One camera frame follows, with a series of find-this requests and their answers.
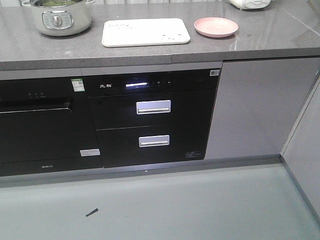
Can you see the black two-drawer disinfection cabinet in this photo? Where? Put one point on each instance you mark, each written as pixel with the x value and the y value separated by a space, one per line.
pixel 112 100

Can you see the silver drawer handle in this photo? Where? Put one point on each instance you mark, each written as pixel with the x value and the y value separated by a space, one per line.
pixel 154 141
pixel 153 107

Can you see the pink round plate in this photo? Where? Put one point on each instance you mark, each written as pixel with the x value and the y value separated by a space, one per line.
pixel 215 27

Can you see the silver upper drawer handle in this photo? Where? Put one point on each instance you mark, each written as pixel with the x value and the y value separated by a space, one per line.
pixel 153 107

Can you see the light green electric pot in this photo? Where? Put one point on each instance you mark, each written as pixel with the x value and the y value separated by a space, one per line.
pixel 60 18

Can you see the grey cabinet door panel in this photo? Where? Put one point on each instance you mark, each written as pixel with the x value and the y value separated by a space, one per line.
pixel 256 105

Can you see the cream bear print tray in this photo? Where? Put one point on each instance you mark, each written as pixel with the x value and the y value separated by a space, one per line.
pixel 144 32

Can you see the white rice cooker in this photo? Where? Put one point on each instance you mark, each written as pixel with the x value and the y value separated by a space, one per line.
pixel 249 4

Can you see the silver lower drawer handle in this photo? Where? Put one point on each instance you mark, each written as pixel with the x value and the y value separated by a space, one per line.
pixel 154 141

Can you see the black floor tape strip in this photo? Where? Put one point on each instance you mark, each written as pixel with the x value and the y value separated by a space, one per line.
pixel 92 212

